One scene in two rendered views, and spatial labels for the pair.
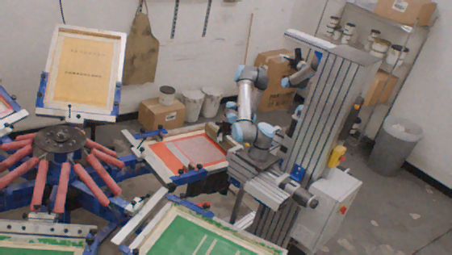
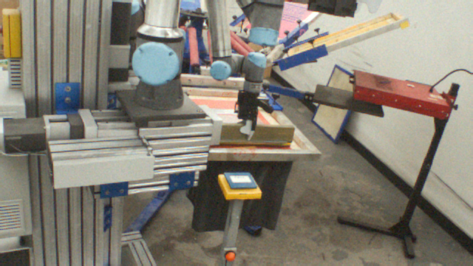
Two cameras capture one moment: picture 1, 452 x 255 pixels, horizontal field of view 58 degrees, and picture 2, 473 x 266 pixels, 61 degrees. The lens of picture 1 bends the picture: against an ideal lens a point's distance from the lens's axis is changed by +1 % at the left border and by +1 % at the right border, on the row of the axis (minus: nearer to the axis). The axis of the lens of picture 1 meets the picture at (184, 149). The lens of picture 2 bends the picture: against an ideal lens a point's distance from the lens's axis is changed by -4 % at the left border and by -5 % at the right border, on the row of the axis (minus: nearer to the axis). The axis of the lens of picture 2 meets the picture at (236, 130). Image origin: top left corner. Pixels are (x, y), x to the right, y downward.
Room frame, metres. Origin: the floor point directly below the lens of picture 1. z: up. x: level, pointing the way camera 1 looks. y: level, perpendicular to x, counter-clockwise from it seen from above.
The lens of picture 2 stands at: (3.30, -1.84, 1.70)
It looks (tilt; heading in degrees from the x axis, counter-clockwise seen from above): 23 degrees down; 110
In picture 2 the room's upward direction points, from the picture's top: 10 degrees clockwise
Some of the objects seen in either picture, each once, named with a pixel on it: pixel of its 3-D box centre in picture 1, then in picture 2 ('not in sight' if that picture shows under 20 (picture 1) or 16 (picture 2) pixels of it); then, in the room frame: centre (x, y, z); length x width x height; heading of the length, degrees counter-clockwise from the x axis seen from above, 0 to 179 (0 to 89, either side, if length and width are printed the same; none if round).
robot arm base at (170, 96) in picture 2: not in sight; (160, 85); (2.66, -0.80, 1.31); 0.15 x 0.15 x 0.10
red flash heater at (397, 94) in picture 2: not in sight; (398, 93); (3.36, 0.97, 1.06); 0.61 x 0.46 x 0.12; 9
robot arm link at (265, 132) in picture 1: (263, 135); (123, 16); (2.27, -0.49, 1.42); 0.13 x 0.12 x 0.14; 98
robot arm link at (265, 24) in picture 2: (301, 82); (265, 22); (2.95, -0.79, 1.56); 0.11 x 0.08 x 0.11; 116
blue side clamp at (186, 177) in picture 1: (188, 177); not in sight; (2.26, -0.07, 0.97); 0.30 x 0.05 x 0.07; 129
